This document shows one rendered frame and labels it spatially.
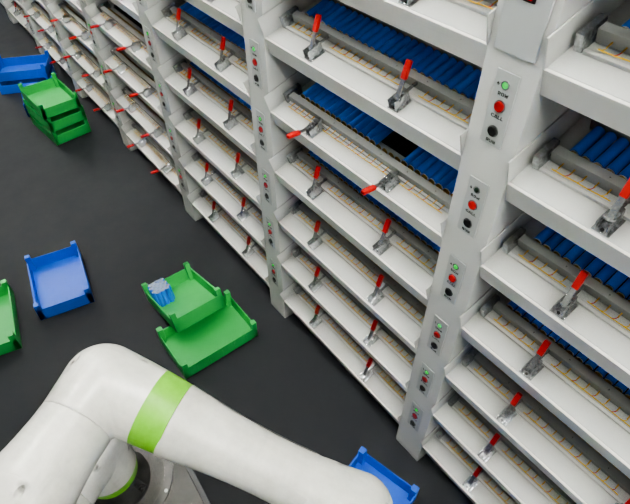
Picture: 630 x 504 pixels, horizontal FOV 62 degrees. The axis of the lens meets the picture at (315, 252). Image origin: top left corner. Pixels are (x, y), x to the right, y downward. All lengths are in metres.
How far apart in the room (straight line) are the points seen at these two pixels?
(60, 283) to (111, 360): 1.55
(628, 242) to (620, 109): 0.20
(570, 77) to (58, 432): 0.82
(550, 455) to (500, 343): 0.27
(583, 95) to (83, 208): 2.29
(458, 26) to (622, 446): 0.78
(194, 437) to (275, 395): 1.06
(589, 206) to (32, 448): 0.85
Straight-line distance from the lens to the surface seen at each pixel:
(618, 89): 0.79
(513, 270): 1.04
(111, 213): 2.63
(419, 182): 1.13
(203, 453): 0.82
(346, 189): 1.40
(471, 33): 0.89
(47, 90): 3.39
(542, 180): 0.92
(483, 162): 0.93
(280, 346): 1.96
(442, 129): 1.00
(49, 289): 2.37
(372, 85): 1.12
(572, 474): 1.30
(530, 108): 0.85
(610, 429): 1.14
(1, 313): 2.38
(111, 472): 1.26
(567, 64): 0.83
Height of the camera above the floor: 1.62
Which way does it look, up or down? 46 degrees down
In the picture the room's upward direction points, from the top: straight up
